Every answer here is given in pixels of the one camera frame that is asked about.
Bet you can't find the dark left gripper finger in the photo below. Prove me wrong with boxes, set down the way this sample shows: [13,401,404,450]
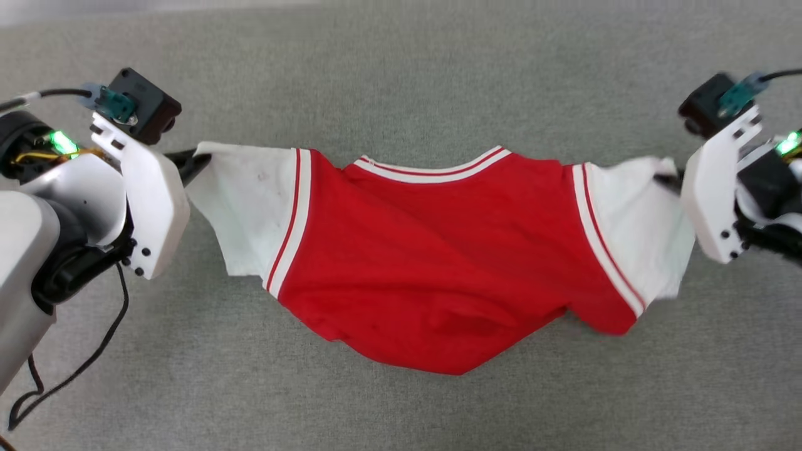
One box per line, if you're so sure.
[166,149,212,187]

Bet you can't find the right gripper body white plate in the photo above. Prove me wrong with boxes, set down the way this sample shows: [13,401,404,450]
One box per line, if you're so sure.
[681,105,802,264]

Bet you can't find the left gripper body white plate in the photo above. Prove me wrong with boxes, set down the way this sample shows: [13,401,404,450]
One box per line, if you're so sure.
[0,110,190,281]

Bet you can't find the red white jersey shirt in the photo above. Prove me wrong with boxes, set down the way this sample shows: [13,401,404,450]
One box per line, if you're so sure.
[186,141,697,376]

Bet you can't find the grey fabric sofa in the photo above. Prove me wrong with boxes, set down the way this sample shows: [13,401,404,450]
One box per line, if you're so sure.
[0,0,802,451]

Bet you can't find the thin black left gripper cable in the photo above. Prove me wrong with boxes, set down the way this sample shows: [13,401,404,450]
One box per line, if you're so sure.
[6,262,131,433]

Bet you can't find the teal left camera connector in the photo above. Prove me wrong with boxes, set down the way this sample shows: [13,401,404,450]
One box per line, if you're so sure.
[80,83,137,124]

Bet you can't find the teal camera connector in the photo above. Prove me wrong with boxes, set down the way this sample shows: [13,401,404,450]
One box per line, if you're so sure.
[719,72,770,118]
[80,83,137,124]

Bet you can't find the teal right camera connector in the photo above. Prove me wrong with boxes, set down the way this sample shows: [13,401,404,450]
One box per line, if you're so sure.
[719,72,770,118]

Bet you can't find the thin black left camera cable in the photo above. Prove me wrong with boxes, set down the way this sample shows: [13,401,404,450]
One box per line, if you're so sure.
[0,88,95,113]

